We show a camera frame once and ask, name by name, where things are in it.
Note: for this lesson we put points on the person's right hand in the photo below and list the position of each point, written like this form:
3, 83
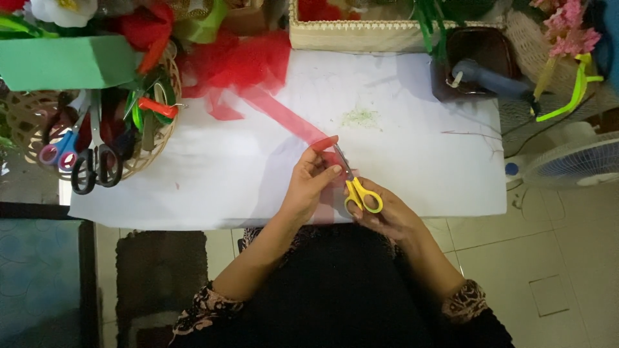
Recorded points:
387, 215

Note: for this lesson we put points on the person's left hand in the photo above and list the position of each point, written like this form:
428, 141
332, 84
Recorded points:
305, 186

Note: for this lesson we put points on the person's right fingers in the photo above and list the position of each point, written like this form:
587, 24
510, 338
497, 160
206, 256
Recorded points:
357, 209

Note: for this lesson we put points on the red tulle ribbon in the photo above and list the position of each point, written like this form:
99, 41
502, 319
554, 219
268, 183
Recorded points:
271, 96

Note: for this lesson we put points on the white paper sheet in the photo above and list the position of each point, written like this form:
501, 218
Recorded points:
300, 145

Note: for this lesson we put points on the person's black clothing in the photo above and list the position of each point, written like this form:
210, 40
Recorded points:
338, 295

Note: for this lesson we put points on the beige lace trimmed box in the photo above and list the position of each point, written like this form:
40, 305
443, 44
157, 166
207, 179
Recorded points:
358, 26

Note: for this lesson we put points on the blue glue gun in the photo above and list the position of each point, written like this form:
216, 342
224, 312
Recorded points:
493, 83

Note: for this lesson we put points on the dark brown tray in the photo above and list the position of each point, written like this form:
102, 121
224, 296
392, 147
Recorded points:
476, 58

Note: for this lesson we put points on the green pipe cleaners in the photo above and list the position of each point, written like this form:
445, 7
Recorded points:
430, 24

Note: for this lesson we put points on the dark brown floor mat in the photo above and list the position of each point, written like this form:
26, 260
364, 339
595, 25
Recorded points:
159, 285

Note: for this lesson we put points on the white electric fan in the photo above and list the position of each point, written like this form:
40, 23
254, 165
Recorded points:
570, 159

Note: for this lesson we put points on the green ribbon roll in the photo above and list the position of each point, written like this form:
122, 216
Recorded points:
203, 24

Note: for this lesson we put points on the neon yellow ribbon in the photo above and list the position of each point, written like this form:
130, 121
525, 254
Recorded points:
575, 87

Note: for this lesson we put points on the red fabric flower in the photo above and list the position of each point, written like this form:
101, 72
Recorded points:
147, 31

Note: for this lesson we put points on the pink artificial flower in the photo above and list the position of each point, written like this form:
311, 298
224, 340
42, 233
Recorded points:
566, 29

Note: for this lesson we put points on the green foam block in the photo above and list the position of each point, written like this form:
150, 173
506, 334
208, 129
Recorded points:
65, 62

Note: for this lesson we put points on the woven bamboo basket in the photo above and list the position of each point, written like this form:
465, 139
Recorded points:
29, 125

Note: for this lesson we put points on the white artificial flower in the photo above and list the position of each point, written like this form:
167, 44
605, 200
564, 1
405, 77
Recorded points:
63, 10

